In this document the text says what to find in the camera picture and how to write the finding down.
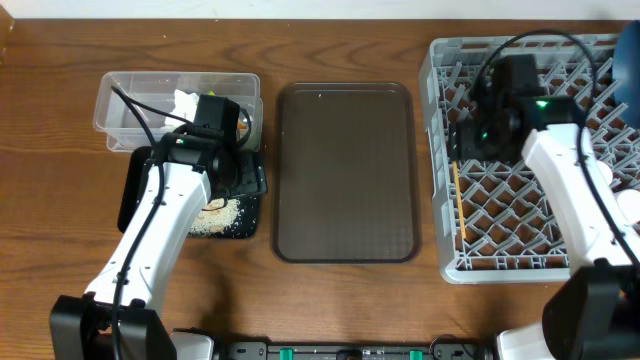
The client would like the wooden chopstick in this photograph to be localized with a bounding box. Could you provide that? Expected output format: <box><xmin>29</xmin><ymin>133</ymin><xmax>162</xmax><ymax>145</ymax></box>
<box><xmin>452</xmin><ymin>161</ymin><xmax>466</xmax><ymax>242</ymax></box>

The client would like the white tissue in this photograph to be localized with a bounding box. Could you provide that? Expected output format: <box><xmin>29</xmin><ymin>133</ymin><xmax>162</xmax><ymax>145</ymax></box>
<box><xmin>164</xmin><ymin>90</ymin><xmax>199</xmax><ymax>128</ymax></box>

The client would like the white cup pink inside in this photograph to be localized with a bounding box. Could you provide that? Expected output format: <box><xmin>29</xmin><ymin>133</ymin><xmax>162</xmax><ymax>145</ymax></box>
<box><xmin>614</xmin><ymin>189</ymin><xmax>640</xmax><ymax>224</ymax></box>

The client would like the dark blue plate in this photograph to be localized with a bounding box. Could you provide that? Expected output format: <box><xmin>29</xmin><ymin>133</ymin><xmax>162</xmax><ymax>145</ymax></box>
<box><xmin>612</xmin><ymin>20</ymin><xmax>639</xmax><ymax>130</ymax></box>

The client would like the white cup green inside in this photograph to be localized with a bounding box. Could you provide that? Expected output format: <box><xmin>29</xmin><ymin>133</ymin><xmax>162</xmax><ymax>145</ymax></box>
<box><xmin>596</xmin><ymin>160</ymin><xmax>614</xmax><ymax>185</ymax></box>

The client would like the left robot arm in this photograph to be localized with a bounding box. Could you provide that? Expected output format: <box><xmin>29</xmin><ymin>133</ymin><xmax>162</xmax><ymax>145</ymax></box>
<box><xmin>49</xmin><ymin>95</ymin><xmax>267</xmax><ymax>359</ymax></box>

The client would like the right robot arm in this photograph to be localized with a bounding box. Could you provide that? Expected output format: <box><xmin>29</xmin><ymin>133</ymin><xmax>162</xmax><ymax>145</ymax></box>
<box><xmin>449</xmin><ymin>55</ymin><xmax>639</xmax><ymax>359</ymax></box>

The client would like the grey dishwasher rack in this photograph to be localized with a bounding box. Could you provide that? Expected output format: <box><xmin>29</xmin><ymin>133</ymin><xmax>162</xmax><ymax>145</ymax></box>
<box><xmin>419</xmin><ymin>34</ymin><xmax>639</xmax><ymax>284</ymax></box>

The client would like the clear plastic waste bin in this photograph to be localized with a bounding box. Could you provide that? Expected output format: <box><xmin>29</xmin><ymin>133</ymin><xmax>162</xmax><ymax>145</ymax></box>
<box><xmin>93</xmin><ymin>71</ymin><xmax>263</xmax><ymax>152</ymax></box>

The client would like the black plastic tray bin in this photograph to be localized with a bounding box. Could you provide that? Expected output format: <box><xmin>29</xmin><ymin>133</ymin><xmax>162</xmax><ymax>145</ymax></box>
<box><xmin>117</xmin><ymin>146</ymin><xmax>260</xmax><ymax>239</ymax></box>

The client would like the brown serving tray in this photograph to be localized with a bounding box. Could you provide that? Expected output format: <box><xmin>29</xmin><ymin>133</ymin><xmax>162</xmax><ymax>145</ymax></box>
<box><xmin>272</xmin><ymin>82</ymin><xmax>421</xmax><ymax>264</ymax></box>

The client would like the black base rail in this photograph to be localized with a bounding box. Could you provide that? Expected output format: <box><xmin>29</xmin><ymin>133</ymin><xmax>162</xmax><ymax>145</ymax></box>
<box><xmin>213</xmin><ymin>338</ymin><xmax>499</xmax><ymax>360</ymax></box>

